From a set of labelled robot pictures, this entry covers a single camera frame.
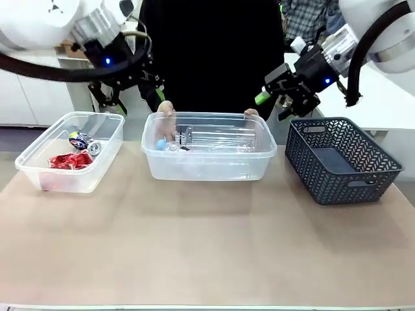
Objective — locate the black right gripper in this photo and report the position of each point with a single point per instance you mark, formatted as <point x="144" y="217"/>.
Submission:
<point x="313" y="73"/>

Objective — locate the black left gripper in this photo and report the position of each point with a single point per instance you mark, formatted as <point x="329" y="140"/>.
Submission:
<point x="111" y="53"/>

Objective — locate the clear plastic container with bottles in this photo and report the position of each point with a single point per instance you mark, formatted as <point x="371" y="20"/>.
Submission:
<point x="207" y="168"/>

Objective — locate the clear plastic container with cans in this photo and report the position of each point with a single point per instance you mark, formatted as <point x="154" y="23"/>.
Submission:
<point x="65" y="181"/>

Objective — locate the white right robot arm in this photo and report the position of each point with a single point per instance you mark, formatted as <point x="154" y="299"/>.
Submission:
<point x="389" y="32"/>

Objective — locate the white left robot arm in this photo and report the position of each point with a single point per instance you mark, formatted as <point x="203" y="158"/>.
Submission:
<point x="39" y="22"/>

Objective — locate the dark slate woven plastic basket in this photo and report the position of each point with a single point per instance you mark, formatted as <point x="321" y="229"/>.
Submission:
<point x="340" y="162"/>

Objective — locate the person's right hand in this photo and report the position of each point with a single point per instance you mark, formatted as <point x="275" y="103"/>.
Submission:
<point x="167" y="108"/>

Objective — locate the person's left hand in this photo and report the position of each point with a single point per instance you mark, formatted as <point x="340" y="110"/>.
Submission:
<point x="252" y="112"/>

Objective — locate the crushed clear bottle blue cap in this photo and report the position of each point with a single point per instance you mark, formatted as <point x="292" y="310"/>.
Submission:
<point x="161" y="144"/>

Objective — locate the crushed blue silver can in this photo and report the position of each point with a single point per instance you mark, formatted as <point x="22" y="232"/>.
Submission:
<point x="80" y="140"/>

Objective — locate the person in plaid shirt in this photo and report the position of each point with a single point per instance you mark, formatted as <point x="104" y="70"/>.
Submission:
<point x="308" y="17"/>

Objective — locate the large clear plastic bottle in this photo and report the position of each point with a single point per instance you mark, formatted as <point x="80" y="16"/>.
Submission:
<point x="223" y="137"/>

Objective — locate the brown cardboard box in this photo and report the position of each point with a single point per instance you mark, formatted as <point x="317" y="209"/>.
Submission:
<point x="66" y="48"/>

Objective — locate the person in black clothing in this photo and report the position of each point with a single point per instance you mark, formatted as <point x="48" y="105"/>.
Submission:
<point x="210" y="55"/>

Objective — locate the white counter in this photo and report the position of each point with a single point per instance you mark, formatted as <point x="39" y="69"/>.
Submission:
<point x="379" y="103"/>

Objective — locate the crushed red can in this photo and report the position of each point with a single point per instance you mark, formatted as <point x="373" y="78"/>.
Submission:
<point x="69" y="161"/>

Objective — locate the white cabinet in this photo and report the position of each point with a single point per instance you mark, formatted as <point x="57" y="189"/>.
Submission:
<point x="35" y="97"/>

